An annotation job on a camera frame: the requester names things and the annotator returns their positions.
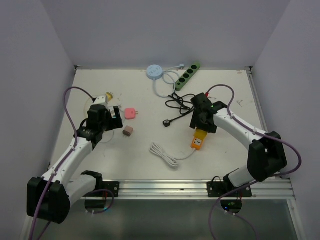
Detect rose brown plug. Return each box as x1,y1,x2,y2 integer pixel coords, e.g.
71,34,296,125
122,125,134,137

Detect pink plug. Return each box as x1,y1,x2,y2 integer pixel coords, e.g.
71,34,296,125
124,107,138,120

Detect yellow cube adapter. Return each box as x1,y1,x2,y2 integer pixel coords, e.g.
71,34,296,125
194,128,208,138

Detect yellow charging cable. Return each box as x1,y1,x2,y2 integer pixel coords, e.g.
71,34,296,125
84,96,97,111

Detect yellow two-port adapter plug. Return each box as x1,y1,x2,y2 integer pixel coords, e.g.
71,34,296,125
105,92,114,102

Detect orange power strip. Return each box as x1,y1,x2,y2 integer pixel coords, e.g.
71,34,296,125
190,134,207,151

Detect round light blue socket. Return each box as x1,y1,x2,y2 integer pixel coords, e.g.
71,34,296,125
146,64,164,81

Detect white charger plug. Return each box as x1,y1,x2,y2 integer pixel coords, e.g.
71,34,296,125
113,105,124,113

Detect green power strip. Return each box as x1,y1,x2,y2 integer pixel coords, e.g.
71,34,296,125
175,61,201,92

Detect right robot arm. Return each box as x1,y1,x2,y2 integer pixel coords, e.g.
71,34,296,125
190,93,287,197

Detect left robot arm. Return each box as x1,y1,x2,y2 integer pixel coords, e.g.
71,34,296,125
26,104,123,224

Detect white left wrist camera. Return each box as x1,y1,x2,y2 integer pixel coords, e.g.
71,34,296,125
92,94,108,108

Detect black power cord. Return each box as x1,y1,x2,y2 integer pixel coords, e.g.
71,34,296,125
162,91,198,129

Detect white coiled cord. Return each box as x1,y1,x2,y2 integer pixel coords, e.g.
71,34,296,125
149,141,197,170

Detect light blue socket power cord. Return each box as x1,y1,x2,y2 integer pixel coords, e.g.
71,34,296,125
152,63,186,98

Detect aluminium frame rail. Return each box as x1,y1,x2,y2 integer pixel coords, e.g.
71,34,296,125
32,178,296,201

